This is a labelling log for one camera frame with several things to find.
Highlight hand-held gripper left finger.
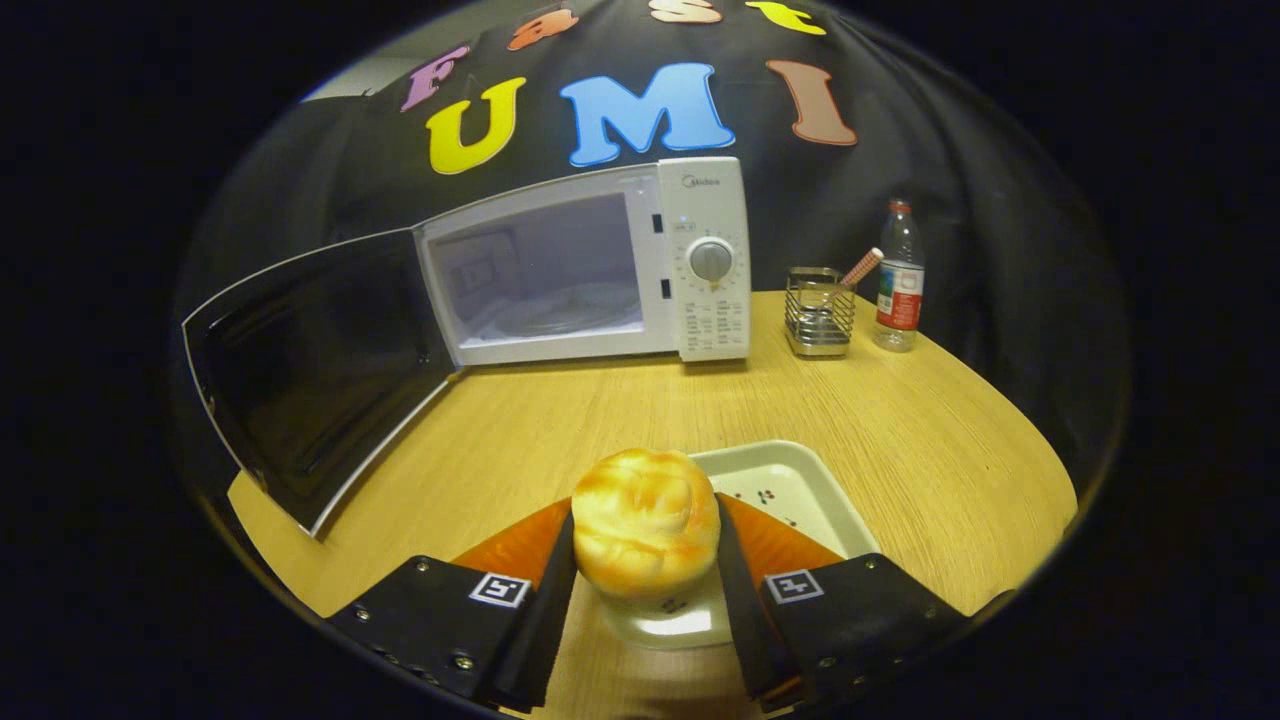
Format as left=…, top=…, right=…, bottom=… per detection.
left=325, top=497, right=579, bottom=713

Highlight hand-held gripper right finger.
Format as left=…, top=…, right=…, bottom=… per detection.
left=713, top=492, right=969, bottom=713

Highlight golden bread roll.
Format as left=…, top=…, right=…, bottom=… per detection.
left=571, top=448, right=722, bottom=601

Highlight white microwave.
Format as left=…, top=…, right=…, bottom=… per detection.
left=182, top=157, right=753, bottom=538

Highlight white square plate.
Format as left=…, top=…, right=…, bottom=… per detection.
left=600, top=440, right=881, bottom=649

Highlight clear plastic water bottle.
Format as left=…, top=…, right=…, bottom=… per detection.
left=873, top=199, right=926, bottom=353

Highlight metal wire utensil holder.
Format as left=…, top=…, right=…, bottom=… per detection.
left=785, top=266, right=857, bottom=359

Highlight red white striped handle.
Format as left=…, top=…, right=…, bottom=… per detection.
left=840, top=247, right=885, bottom=289

